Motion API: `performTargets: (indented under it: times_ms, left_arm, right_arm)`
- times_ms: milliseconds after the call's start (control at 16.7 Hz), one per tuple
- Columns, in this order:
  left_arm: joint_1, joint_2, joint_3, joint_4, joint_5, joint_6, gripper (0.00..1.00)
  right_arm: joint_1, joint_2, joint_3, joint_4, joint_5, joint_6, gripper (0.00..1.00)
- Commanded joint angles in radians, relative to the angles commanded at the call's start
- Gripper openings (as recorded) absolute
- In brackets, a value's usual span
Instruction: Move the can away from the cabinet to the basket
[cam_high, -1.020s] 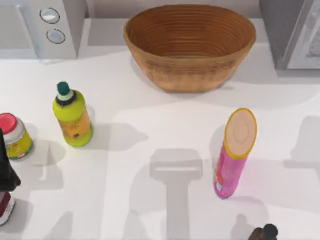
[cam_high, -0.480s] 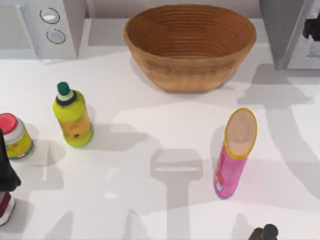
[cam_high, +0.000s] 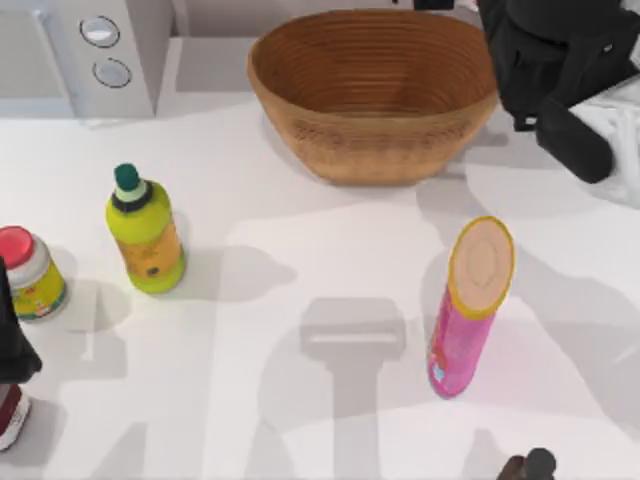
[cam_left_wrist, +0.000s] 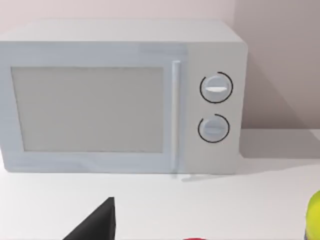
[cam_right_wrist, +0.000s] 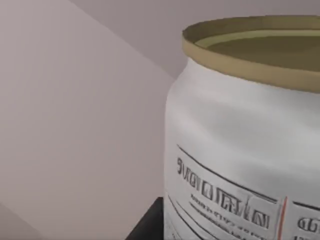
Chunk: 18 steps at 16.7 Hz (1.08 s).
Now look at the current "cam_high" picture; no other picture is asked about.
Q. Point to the brown woven basket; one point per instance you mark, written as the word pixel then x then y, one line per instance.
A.
pixel 370 115

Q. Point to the pink can with yellow rim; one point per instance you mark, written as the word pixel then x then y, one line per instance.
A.
pixel 460 330

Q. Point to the green bottle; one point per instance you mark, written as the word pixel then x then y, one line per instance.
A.
pixel 147 245

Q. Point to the round grey microwave knob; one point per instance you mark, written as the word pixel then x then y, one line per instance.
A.
pixel 112 72
pixel 99 31

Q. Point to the yellow jar with red lid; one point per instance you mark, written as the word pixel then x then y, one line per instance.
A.
pixel 42 285

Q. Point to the dark brown and grey object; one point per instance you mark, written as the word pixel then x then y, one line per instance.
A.
pixel 537 465

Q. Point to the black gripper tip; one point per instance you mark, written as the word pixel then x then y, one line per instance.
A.
pixel 12 350

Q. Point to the pale microwave oven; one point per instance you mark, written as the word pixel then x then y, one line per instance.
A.
pixel 45 60

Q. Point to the red and white can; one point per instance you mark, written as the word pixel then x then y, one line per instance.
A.
pixel 12 415

